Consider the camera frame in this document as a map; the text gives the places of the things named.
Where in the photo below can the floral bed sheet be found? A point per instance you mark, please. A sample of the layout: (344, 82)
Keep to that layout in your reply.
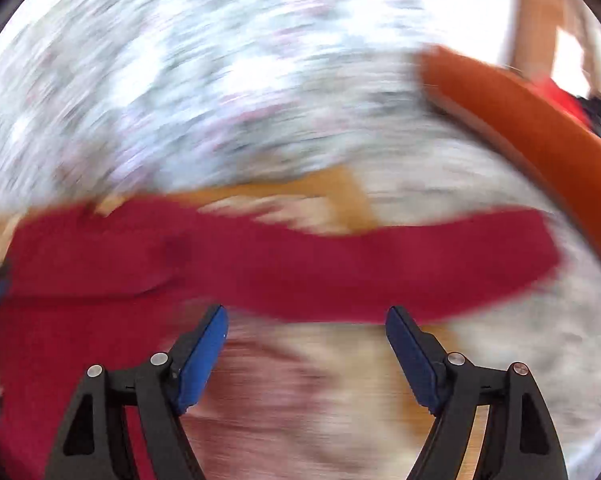
(554, 326)

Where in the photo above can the orange velvet cushion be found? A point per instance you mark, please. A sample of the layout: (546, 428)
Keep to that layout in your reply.
(549, 145)

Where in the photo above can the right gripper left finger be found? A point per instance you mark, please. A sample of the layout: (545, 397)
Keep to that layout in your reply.
(93, 440)

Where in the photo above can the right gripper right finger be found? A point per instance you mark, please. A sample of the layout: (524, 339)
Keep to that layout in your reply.
(520, 440)

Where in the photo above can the red object behind cushion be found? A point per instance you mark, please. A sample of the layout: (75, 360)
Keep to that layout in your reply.
(562, 100)

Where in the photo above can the floral blue-grey duvet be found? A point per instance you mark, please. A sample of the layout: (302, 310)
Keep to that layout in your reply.
(102, 97)

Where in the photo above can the dark red small garment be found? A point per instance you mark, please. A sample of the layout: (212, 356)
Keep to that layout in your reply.
(87, 289)

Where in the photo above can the floral plush blanket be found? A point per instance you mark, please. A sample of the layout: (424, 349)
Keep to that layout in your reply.
(276, 406)

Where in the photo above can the wooden window frame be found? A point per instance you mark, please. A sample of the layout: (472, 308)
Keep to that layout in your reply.
(559, 40)

